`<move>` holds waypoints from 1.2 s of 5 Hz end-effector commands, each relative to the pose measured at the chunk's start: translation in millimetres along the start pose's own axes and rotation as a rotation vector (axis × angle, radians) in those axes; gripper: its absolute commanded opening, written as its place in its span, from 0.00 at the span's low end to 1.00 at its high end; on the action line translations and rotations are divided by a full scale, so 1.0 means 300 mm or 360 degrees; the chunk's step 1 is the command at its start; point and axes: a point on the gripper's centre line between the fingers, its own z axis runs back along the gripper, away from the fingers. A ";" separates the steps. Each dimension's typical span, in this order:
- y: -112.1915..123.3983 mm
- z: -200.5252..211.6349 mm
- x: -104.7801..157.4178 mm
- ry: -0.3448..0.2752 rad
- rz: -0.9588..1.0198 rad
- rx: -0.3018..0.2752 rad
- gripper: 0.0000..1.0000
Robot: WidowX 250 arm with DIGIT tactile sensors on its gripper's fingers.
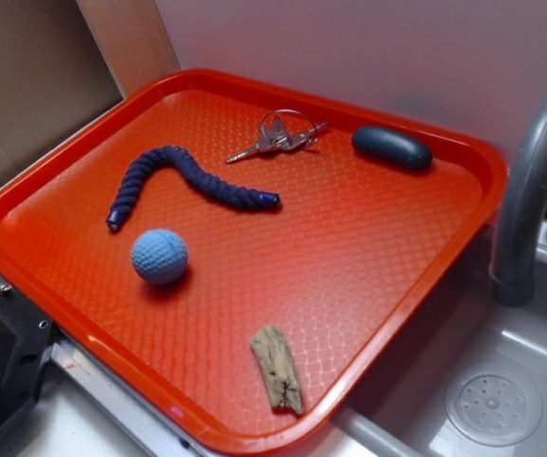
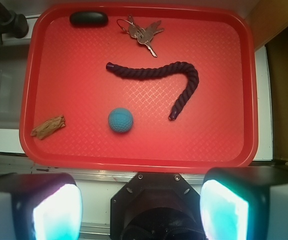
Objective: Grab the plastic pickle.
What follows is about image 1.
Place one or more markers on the dark green plastic pickle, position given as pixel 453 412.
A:
pixel 392 146

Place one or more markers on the orange plastic tray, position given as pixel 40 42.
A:
pixel 334 247

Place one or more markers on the light blue dimpled ball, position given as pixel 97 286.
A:
pixel 159 256

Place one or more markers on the weathered wood piece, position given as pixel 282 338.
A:
pixel 277 368

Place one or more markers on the grey plastic faucet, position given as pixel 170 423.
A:
pixel 522 211

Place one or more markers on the grey toy sink basin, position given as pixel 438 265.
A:
pixel 398 408

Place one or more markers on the round sink drain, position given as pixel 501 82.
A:
pixel 493 405

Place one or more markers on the brown cardboard box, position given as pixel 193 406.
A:
pixel 53 80

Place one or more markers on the silver keys on ring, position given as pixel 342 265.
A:
pixel 274 135

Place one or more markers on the aluminium frame rail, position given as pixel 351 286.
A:
pixel 156 436

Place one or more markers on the black metal bracket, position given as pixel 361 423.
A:
pixel 26 334

